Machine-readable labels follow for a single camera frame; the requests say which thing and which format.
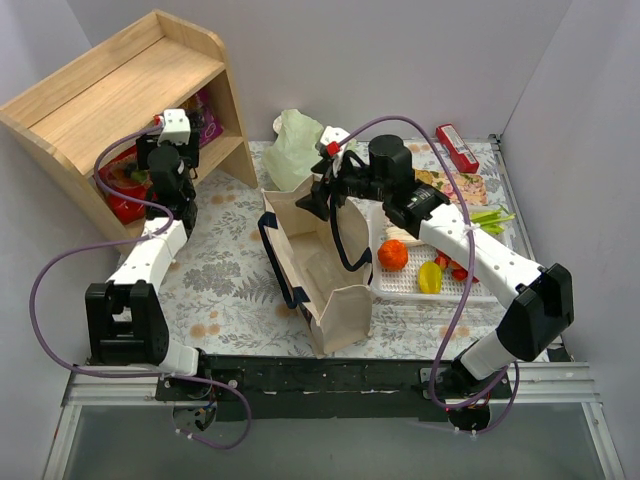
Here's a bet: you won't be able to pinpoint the red snack packet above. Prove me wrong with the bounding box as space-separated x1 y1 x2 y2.
99 145 152 225

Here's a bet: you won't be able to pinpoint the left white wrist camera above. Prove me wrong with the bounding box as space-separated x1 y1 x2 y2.
154 108 191 146

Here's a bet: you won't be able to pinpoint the green spring onions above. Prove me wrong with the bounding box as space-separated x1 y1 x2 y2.
387 208 516 247

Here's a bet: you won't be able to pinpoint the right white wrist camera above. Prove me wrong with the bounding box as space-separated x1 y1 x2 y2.
316 126 350 175

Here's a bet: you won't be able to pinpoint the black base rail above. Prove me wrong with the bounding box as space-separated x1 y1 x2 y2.
139 352 514 421

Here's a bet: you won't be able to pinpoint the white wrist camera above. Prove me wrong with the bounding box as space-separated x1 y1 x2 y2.
154 108 191 146
316 126 350 175

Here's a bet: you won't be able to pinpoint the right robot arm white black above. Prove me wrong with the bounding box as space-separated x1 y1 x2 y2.
296 135 574 398

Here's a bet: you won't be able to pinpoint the purple snack packet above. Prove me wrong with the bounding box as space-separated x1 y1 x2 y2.
180 88 224 148

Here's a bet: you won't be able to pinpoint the red rectangular box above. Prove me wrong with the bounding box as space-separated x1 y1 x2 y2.
435 123 479 174

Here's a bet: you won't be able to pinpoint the beige canvas tote bag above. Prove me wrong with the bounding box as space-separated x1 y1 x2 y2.
258 177 373 358

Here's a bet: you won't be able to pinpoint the wooden two-tier shelf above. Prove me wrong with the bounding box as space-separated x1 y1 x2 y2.
1 10 258 240

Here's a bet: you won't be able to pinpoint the floral table mat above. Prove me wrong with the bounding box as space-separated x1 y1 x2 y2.
92 139 561 364

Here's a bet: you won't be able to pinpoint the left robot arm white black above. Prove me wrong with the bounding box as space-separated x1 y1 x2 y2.
85 113 213 400

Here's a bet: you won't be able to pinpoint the orange tangerine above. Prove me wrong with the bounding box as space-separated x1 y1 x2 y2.
377 239 409 271

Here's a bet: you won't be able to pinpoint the purple cable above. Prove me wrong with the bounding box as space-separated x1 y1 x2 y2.
29 124 252 450
329 115 520 434

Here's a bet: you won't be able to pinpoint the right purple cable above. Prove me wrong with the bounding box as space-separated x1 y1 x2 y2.
329 115 520 434

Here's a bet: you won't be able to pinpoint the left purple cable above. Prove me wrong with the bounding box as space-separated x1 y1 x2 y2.
29 124 252 450

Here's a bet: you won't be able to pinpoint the yellow bell pepper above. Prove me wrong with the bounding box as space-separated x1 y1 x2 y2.
417 261 443 295

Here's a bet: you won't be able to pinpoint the white plastic basket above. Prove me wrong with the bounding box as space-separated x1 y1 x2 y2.
369 202 516 304

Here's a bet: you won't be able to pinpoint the floral rectangular tray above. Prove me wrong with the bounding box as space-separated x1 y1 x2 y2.
414 169 489 206

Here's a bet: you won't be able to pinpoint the light green plastic bag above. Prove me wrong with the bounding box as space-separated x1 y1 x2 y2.
262 109 349 191

